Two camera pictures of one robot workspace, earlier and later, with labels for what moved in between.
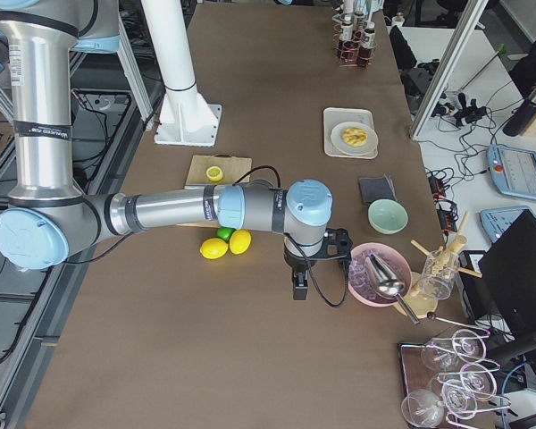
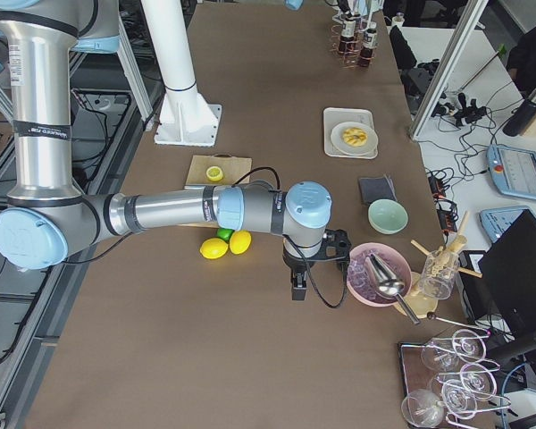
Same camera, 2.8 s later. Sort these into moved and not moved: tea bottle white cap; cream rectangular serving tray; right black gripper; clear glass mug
Moved: tea bottle white cap
Not moved: cream rectangular serving tray; clear glass mug; right black gripper
